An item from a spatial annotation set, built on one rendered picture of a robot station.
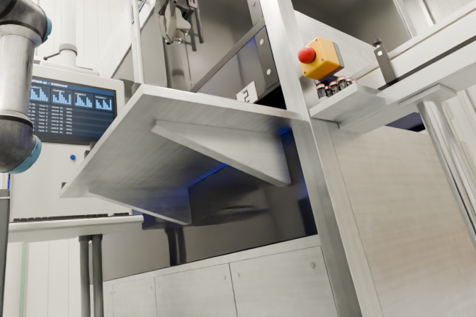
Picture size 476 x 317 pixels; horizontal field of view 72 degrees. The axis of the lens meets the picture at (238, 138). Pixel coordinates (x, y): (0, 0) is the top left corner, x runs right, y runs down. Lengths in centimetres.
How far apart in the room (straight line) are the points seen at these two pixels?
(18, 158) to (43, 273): 353
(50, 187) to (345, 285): 117
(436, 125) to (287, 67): 36
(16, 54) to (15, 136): 25
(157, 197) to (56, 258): 340
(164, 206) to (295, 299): 54
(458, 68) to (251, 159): 45
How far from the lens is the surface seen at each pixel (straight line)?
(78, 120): 165
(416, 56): 81
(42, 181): 153
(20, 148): 101
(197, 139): 69
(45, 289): 448
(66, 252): 452
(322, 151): 78
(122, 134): 72
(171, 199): 119
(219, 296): 111
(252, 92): 96
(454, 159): 79
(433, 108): 82
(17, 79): 109
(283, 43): 91
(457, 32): 79
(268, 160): 79
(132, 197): 114
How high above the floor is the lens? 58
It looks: 20 degrees up
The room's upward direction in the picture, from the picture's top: 11 degrees counter-clockwise
